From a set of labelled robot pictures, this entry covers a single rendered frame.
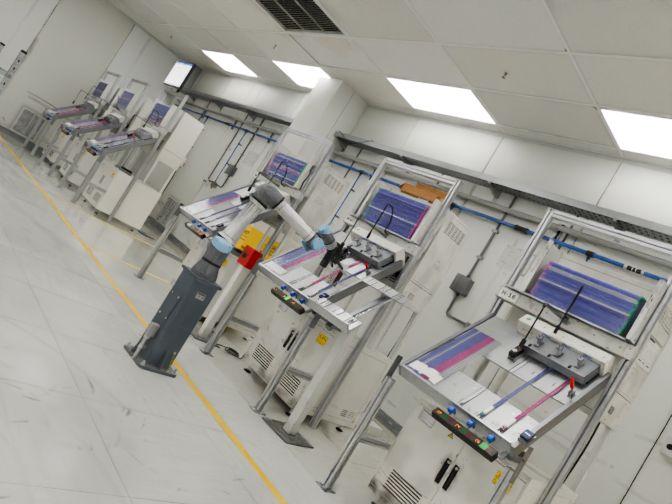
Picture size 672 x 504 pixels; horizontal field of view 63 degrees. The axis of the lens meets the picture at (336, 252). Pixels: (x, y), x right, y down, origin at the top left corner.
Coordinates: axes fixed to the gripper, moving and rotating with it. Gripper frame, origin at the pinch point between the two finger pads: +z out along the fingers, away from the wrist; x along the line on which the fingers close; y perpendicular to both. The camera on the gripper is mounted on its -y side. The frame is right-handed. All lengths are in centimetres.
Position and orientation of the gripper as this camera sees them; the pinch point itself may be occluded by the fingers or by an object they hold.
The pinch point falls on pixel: (338, 272)
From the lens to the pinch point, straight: 346.3
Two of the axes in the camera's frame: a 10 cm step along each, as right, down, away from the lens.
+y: 7.5, -5.7, 3.4
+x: -5.9, -3.3, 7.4
